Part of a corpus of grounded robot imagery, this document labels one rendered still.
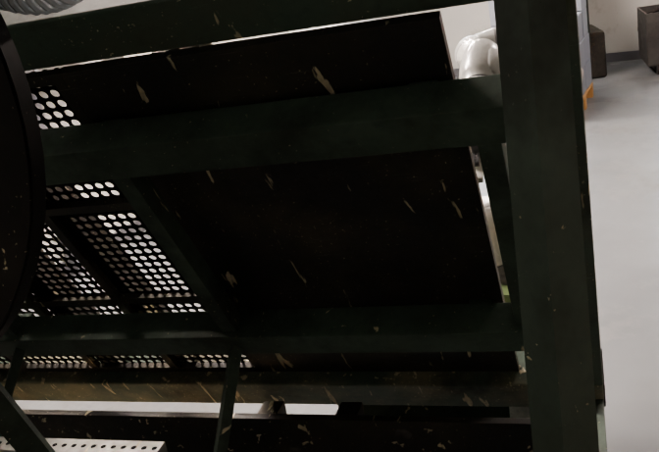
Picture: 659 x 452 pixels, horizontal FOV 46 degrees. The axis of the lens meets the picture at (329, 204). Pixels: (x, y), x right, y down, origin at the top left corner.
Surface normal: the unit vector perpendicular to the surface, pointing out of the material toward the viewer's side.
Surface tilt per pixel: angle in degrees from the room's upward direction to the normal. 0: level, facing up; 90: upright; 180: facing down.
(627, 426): 0
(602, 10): 90
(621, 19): 90
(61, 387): 120
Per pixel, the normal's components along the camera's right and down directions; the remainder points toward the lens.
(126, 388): -0.15, 0.76
